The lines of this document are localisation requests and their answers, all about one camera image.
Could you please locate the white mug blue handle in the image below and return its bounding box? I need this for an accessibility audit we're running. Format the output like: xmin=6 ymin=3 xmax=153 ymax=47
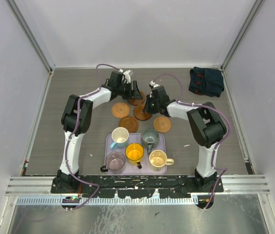
xmin=110 ymin=127 xmax=129 ymax=150

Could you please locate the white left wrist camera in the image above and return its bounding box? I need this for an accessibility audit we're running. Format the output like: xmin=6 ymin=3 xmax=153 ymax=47
xmin=119 ymin=69 xmax=133 ymax=83

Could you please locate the yellow mug black handle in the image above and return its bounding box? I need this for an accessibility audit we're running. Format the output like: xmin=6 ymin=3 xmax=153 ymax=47
xmin=125 ymin=143 xmax=144 ymax=169

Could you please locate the grey green ceramic mug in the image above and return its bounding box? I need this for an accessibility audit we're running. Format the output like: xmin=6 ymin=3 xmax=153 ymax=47
xmin=141 ymin=128 xmax=160 ymax=155

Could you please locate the purple glass mug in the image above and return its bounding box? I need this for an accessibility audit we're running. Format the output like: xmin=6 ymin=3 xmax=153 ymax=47
xmin=100 ymin=152 xmax=126 ymax=174

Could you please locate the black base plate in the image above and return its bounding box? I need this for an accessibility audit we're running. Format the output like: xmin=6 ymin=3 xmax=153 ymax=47
xmin=51 ymin=175 xmax=214 ymax=199

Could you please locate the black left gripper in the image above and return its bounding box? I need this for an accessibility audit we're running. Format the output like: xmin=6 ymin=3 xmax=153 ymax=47
xmin=116 ymin=80 xmax=142 ymax=100

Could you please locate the dark teal crumpled cloth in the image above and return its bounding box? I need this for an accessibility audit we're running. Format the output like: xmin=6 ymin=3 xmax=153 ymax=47
xmin=188 ymin=67 xmax=224 ymax=98

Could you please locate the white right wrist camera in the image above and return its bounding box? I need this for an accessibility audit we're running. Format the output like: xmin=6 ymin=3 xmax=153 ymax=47
xmin=149 ymin=81 xmax=160 ymax=89

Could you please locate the woven rattan coaster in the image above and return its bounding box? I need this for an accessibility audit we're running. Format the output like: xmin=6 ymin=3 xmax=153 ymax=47
xmin=153 ymin=116 xmax=171 ymax=133
xmin=111 ymin=102 xmax=130 ymax=118

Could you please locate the brown wooden coaster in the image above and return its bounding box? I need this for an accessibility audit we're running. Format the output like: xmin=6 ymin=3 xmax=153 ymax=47
xmin=133 ymin=104 xmax=152 ymax=121
xmin=119 ymin=116 xmax=139 ymax=133
xmin=127 ymin=91 xmax=146 ymax=106

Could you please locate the lavender plastic tray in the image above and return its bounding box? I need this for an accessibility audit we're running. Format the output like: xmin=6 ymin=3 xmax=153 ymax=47
xmin=105 ymin=133 xmax=167 ymax=176

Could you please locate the cream mug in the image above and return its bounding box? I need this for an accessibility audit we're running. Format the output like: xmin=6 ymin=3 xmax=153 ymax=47
xmin=149 ymin=150 xmax=174 ymax=171

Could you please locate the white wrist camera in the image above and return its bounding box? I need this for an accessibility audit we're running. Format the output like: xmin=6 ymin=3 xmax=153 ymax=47
xmin=119 ymin=69 xmax=133 ymax=83
xmin=149 ymin=81 xmax=160 ymax=89

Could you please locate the aluminium frame rail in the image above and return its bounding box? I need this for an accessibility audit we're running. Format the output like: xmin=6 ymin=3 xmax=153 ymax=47
xmin=5 ymin=0 xmax=56 ymax=73

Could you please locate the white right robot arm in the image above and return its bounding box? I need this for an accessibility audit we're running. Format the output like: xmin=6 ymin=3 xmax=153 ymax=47
xmin=143 ymin=82 xmax=228 ymax=192

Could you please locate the white slotted cable duct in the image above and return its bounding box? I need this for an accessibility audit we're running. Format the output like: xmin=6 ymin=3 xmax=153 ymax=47
xmin=16 ymin=195 xmax=198 ymax=206

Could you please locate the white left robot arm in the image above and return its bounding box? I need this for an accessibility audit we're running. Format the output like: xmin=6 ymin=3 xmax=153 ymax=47
xmin=53 ymin=69 xmax=142 ymax=193

